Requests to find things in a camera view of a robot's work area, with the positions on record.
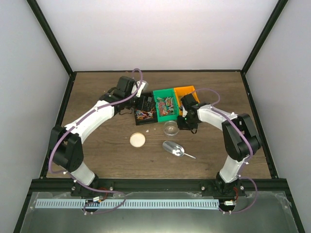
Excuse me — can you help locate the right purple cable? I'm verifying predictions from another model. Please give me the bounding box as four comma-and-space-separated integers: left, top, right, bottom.
189, 88, 258, 215

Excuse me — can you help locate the green candy bin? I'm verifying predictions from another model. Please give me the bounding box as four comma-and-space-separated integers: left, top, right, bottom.
153, 88, 179, 122

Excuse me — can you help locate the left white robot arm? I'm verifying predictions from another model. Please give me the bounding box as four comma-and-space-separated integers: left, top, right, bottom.
48, 76, 148, 196

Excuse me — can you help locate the orange candy bin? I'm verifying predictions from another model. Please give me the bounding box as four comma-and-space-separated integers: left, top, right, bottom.
173, 85, 200, 116

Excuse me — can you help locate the metal scoop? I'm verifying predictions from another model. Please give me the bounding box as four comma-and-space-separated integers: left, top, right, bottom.
162, 141, 196, 159

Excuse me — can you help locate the light blue slotted rail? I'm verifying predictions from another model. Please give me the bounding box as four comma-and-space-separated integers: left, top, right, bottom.
35, 199, 219, 210

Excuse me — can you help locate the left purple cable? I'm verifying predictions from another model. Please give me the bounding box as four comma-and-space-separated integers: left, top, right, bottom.
47, 67, 144, 216

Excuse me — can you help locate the black front frame beam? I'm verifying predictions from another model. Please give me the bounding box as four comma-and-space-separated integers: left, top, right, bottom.
29, 178, 289, 195

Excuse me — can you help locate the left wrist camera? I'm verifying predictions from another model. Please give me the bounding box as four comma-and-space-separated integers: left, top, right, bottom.
136, 81, 149, 97

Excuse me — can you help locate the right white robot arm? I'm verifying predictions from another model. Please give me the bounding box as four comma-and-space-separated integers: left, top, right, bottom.
177, 94, 262, 196

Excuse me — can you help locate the black candy bin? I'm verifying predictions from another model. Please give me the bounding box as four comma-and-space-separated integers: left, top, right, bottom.
134, 92, 158, 126

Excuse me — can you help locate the clear plastic jar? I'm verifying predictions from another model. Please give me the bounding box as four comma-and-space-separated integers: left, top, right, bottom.
163, 120, 179, 136

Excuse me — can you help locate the cream jar lid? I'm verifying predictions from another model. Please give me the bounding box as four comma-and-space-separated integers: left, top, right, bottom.
129, 133, 146, 148

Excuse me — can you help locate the purple cable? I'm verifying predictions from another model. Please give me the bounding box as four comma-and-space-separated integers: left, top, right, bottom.
189, 88, 258, 215
47, 67, 144, 216

